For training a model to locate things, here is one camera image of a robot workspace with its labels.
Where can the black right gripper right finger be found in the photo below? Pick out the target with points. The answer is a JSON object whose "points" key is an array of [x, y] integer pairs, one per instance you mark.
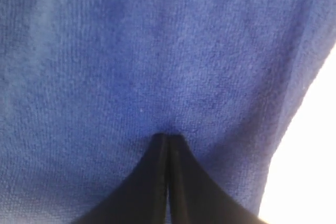
{"points": [[194, 197]]}

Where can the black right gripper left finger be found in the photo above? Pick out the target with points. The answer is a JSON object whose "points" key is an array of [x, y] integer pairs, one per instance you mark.
{"points": [[141, 197]]}

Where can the blue towel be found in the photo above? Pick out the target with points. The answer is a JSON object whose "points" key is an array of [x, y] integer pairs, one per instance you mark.
{"points": [[86, 83]]}

